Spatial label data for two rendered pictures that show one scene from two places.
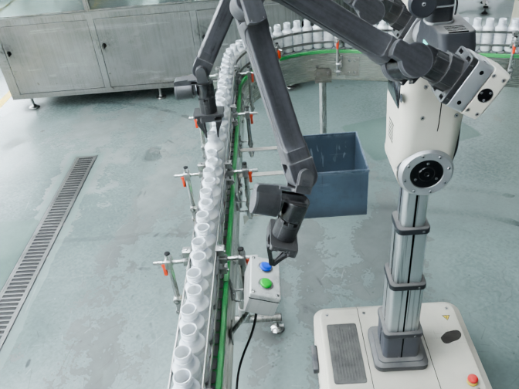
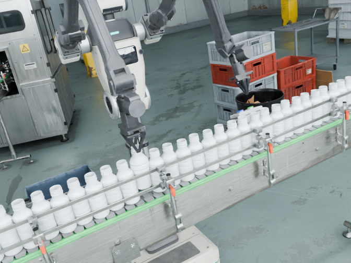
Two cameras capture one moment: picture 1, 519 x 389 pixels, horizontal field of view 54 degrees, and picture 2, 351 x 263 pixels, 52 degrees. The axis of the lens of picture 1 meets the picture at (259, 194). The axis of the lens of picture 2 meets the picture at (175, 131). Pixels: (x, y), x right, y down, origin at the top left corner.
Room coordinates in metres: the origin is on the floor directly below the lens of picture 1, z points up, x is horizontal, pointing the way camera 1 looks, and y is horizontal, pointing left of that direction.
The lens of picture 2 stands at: (2.01, 1.23, 1.70)
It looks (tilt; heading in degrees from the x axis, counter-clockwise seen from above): 22 degrees down; 242
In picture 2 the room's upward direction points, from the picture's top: 10 degrees counter-clockwise
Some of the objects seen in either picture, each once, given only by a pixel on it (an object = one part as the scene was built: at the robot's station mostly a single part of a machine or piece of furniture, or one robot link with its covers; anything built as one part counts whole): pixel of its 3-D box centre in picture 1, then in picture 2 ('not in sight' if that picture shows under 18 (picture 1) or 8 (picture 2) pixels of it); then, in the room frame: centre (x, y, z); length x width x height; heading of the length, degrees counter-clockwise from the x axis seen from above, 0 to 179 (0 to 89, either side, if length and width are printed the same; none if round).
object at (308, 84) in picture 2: not in sight; (286, 88); (-1.23, -1.75, 0.33); 0.61 x 0.41 x 0.22; 0
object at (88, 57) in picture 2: not in sight; (90, 52); (-0.70, -7.34, 0.55); 0.40 x 0.40 x 1.10; 87
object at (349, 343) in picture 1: (393, 353); (159, 242); (1.33, -0.49, 0.24); 0.68 x 0.53 x 0.41; 87
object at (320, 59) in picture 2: not in sight; (306, 45); (-2.78, -2.72, 0.49); 1.05 x 0.55 x 0.99; 177
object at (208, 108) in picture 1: (208, 106); (129, 120); (1.59, 0.14, 1.31); 0.10 x 0.07 x 0.07; 87
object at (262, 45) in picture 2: not in sight; (241, 47); (-0.52, -1.69, 1.00); 0.61 x 0.41 x 0.22; 4
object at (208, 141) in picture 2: (209, 211); (209, 149); (1.29, 0.16, 1.08); 0.06 x 0.06 x 0.17
